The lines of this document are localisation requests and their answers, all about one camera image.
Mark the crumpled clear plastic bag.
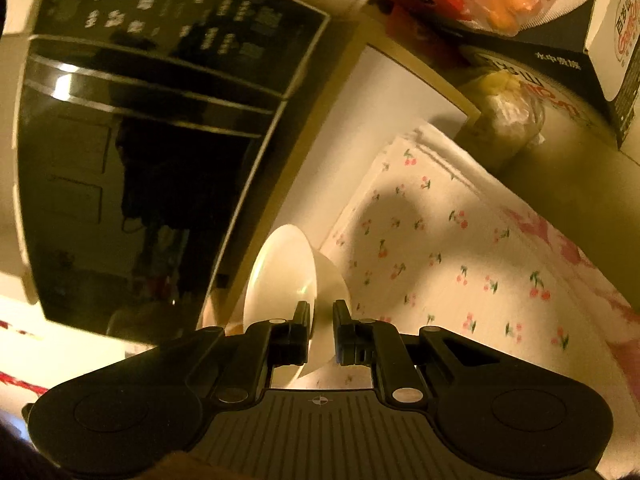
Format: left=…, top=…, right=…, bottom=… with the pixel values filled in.
left=460, top=70, right=546, bottom=166

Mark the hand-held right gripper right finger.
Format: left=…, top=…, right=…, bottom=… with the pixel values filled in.
left=332, top=299, right=506, bottom=406

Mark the black microwave oven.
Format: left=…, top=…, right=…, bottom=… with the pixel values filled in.
left=0, top=0, right=332, bottom=346

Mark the small white bowl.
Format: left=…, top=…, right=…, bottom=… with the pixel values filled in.
left=243, top=225, right=351, bottom=378

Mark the cherry print tablecloth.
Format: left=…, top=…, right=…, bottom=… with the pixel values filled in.
left=295, top=120, right=640, bottom=411

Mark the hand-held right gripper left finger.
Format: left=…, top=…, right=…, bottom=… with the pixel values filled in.
left=125, top=300, right=312, bottom=406

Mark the black cardboard box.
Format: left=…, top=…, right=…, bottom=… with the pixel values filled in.
left=380, top=0, right=640, bottom=151

